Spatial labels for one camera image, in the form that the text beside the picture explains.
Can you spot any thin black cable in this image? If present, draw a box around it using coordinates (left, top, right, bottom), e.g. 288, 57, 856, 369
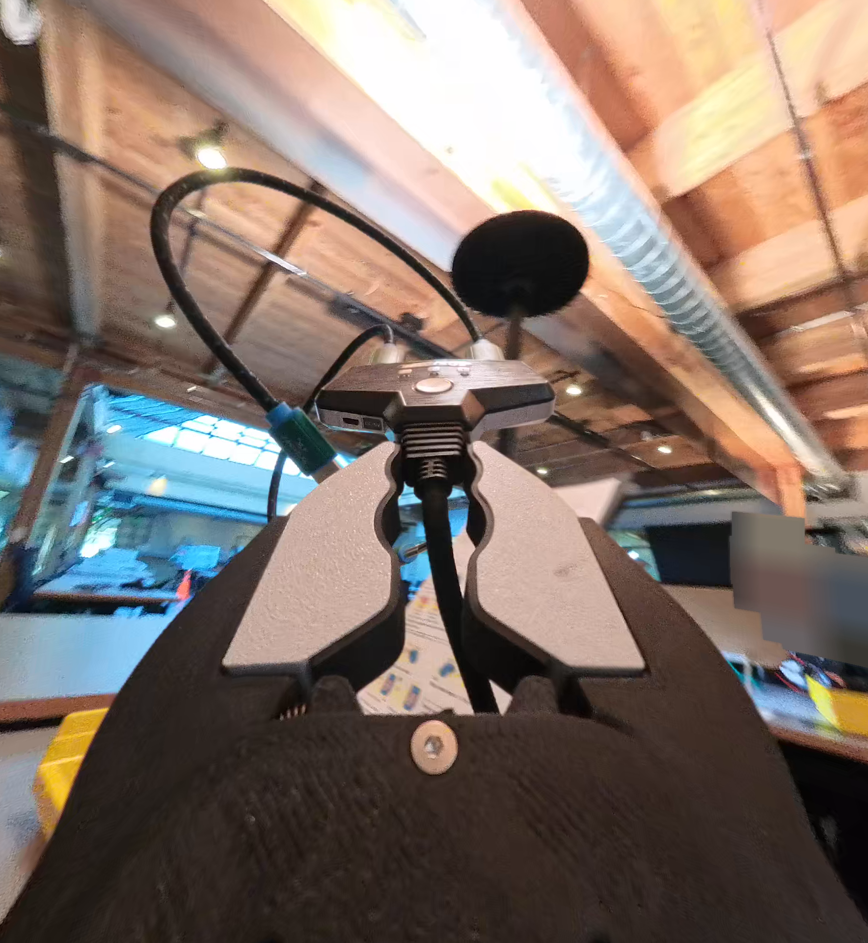
267, 324, 407, 520

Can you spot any printed instruction sheet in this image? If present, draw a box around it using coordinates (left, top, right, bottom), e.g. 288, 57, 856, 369
356, 530, 512, 716

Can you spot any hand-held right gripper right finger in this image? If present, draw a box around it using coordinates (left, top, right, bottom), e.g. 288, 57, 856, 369
463, 441, 647, 716

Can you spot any yellow plastic bin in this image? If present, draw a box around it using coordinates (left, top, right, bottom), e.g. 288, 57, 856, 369
806, 674, 868, 745
32, 707, 111, 841

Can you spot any black foam microphone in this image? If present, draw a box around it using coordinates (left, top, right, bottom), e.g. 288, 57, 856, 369
451, 211, 591, 355

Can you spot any grey table wooden edge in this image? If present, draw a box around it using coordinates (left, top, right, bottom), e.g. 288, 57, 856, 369
0, 611, 177, 729
662, 582, 868, 773

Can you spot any black monitor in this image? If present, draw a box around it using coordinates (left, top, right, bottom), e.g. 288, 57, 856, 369
644, 523, 737, 588

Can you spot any black braided cable green plug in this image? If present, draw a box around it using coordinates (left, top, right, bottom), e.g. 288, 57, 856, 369
150, 168, 509, 485

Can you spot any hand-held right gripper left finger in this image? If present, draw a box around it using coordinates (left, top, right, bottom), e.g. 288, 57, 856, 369
222, 441, 407, 719

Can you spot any silver ceiling duct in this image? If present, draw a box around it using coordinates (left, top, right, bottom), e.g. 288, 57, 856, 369
493, 0, 858, 498

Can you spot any thick black hub cable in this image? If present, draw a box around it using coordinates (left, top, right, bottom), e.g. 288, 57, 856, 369
410, 457, 501, 716

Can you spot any black switch hub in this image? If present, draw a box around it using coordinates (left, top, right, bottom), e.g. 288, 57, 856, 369
315, 360, 556, 461

